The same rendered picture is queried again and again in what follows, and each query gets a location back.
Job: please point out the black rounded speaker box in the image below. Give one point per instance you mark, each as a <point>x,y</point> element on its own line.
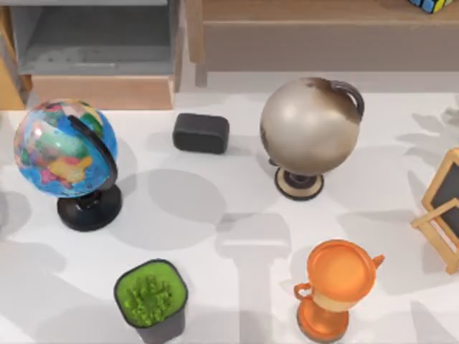
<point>201,133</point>

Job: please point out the beige antique globe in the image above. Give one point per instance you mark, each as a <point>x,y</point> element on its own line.
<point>308,125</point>

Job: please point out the green plant in black pot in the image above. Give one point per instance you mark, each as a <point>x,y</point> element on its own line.
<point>150,295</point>

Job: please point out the orange trophy cup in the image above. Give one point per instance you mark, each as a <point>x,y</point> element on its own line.
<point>337,276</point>

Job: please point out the pale wooden drawer front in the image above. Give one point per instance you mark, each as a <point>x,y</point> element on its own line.
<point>100,92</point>

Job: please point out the wooden open shelf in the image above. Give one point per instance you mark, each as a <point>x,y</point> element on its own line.
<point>322,36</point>

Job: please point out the blue world globe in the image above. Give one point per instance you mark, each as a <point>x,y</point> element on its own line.
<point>61,150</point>

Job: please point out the pulled-out wooden drawer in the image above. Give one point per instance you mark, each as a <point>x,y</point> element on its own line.
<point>93,39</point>

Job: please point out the wooden framed blackboard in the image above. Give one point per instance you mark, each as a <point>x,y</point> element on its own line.
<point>443,200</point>

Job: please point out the wooden cupboard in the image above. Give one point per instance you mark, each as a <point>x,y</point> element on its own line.
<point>10,75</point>

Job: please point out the colourful puzzle cube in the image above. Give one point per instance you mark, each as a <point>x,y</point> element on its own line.
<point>428,4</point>

